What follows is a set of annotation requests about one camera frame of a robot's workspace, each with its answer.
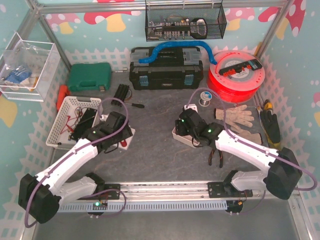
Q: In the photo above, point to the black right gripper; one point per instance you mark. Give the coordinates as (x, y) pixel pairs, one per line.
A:
(178, 127)

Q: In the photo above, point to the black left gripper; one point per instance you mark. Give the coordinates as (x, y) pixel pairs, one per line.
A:
(81, 124)

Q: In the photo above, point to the black aluminium extrusion bar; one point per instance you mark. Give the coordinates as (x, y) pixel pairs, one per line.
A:
(120, 94)

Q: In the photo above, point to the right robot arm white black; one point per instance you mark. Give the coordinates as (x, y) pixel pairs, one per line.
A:
(277, 172)

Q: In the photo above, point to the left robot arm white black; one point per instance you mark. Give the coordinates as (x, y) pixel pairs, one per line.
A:
(42, 195)

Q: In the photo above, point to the white tray of springs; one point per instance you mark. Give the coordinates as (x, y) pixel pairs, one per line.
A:
(187, 139)

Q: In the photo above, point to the black device in basket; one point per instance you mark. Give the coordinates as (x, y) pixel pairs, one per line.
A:
(86, 121)

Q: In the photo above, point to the white perforated plastic basket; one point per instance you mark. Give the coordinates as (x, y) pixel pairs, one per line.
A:
(67, 119)

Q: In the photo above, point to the small black screwdriver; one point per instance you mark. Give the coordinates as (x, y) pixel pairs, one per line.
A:
(136, 105)

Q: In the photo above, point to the brown kapton tape roll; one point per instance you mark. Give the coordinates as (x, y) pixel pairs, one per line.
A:
(129, 95)

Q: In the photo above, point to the green plastic tool case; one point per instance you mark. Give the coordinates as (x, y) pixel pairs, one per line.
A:
(89, 77)

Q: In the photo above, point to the white knit glove upper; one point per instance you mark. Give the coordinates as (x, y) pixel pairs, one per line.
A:
(235, 115)

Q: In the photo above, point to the white knit glove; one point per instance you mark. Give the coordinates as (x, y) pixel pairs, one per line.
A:
(253, 137)
(235, 115)

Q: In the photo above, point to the black plastic toolbox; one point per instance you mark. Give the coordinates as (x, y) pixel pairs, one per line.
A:
(174, 68)

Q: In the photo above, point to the white knit glove lower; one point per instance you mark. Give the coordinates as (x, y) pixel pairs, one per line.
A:
(253, 137)

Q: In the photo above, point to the red filament spool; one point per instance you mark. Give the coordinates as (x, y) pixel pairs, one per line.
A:
(239, 87)

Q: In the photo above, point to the black rubber glove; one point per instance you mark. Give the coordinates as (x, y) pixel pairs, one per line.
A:
(270, 125)

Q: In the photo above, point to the black terminal strip red buttons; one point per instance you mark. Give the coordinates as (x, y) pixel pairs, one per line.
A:
(252, 64)

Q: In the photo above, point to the blue white glove in box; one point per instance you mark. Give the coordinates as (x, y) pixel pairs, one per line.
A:
(19, 76)

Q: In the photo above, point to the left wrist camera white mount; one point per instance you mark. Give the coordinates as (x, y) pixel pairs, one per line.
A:
(103, 117)

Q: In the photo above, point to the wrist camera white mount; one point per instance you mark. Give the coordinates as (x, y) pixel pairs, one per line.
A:
(190, 106)
(103, 117)

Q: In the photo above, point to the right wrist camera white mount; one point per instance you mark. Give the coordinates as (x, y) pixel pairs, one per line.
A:
(190, 106)

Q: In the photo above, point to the white peg base plate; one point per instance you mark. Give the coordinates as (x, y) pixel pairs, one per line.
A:
(128, 140)

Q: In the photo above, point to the solder wire spool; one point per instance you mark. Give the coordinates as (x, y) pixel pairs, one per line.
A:
(205, 99)

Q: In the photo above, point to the orange tool handle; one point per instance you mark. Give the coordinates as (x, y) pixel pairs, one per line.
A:
(62, 93)

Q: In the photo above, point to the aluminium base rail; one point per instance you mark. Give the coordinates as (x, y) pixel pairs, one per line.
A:
(154, 191)

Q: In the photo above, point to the grey slotted cable duct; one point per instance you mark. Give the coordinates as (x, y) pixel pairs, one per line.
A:
(155, 206)

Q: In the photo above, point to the clear acrylic wall box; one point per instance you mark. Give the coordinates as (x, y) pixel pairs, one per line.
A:
(42, 58)

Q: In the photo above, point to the black wire mesh basket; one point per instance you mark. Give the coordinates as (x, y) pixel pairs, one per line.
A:
(181, 20)

